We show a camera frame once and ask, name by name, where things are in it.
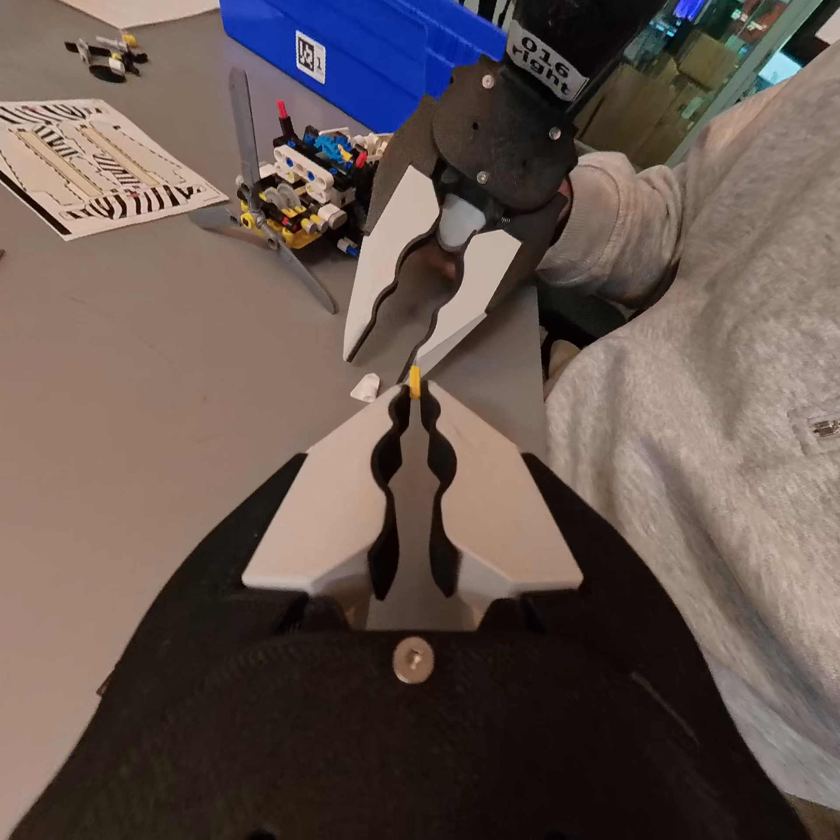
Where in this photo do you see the person's right forearm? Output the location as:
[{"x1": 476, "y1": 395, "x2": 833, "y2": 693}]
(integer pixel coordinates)
[{"x1": 535, "y1": 98, "x2": 756, "y2": 312}]

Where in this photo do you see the pile of small lego pieces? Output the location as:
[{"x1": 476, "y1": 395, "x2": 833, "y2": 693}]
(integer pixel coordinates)
[{"x1": 63, "y1": 33, "x2": 149, "y2": 84}]

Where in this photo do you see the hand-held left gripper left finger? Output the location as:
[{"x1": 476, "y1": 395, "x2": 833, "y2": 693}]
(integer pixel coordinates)
[{"x1": 241, "y1": 384, "x2": 404, "y2": 601}]

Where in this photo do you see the white printed paper sheet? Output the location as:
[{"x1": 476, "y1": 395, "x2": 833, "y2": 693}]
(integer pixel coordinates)
[{"x1": 56, "y1": 0, "x2": 221, "y2": 30}]

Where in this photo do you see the zebra striped sticker sheet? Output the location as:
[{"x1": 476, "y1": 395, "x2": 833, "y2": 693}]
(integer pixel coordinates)
[{"x1": 0, "y1": 98, "x2": 228, "y2": 242}]

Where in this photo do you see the black office chair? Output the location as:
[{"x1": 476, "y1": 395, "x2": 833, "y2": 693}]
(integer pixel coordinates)
[{"x1": 538, "y1": 279, "x2": 634, "y2": 352}]

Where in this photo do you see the blue storage bin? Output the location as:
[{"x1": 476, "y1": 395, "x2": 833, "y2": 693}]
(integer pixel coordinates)
[{"x1": 220, "y1": 0, "x2": 511, "y2": 135}]

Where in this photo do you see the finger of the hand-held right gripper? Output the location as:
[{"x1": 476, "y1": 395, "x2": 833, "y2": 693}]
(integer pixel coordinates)
[
  {"x1": 397, "y1": 230, "x2": 525, "y2": 383},
  {"x1": 343, "y1": 164, "x2": 439, "y2": 365}
]

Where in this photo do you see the person's right hand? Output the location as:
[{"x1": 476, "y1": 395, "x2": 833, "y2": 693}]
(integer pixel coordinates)
[{"x1": 420, "y1": 244, "x2": 462, "y2": 282}]

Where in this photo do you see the stack of cardboard boxes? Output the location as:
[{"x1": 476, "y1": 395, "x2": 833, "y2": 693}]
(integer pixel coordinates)
[{"x1": 577, "y1": 29, "x2": 729, "y2": 170}]

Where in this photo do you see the lego plane model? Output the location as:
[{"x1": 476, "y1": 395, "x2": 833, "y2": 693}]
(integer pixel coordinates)
[{"x1": 189, "y1": 67, "x2": 395, "y2": 316}]

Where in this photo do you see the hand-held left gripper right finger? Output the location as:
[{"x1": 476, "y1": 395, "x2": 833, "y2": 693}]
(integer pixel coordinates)
[{"x1": 420, "y1": 379, "x2": 585, "y2": 631}]

